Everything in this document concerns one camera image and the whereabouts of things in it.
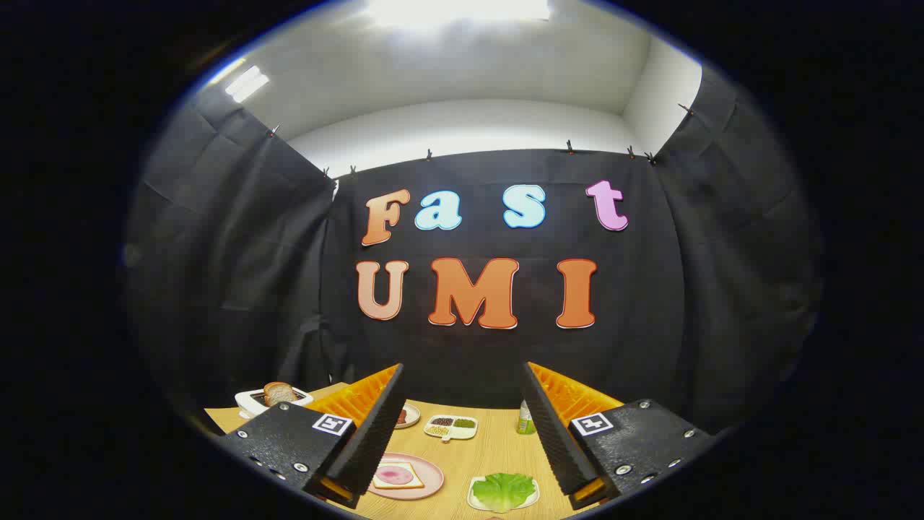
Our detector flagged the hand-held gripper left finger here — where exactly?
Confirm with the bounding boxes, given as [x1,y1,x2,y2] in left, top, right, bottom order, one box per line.
[217,363,405,510]

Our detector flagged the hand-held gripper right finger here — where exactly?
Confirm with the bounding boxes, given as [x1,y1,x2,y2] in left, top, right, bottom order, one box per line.
[521,361,715,511]

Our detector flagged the green lettuce leaf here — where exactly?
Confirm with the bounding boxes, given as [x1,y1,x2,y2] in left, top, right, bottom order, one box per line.
[473,473,536,512]

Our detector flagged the bread slice under ham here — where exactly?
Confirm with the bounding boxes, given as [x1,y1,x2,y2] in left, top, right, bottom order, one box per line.
[372,462,425,490]

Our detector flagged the pink plate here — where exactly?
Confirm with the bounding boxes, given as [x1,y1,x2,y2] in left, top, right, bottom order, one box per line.
[367,453,445,501]

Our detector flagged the divided white dish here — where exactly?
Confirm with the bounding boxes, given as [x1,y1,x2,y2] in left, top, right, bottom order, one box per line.
[424,415,479,442]

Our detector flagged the small white plate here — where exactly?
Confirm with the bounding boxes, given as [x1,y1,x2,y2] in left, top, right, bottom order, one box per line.
[467,475,541,514]

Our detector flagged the white toaster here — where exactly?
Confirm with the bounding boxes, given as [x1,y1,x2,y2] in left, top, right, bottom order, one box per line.
[235,388,315,420]

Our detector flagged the black backdrop cloth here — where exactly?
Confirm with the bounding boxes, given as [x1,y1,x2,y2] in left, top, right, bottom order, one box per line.
[123,65,824,434]

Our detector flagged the small ceiling light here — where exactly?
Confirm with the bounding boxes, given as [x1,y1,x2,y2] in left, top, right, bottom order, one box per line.
[224,65,270,103]

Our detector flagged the large ceiling light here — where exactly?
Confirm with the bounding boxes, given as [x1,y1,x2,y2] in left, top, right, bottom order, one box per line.
[365,0,553,26]

